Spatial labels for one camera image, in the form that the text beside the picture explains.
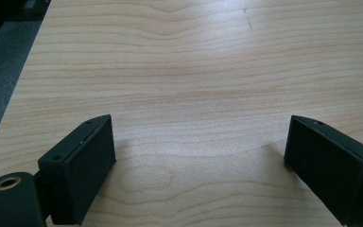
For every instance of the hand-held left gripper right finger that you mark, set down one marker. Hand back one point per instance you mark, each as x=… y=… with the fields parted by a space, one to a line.
x=327 y=164

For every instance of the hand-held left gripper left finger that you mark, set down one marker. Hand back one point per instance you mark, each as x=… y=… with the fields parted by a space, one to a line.
x=75 y=170

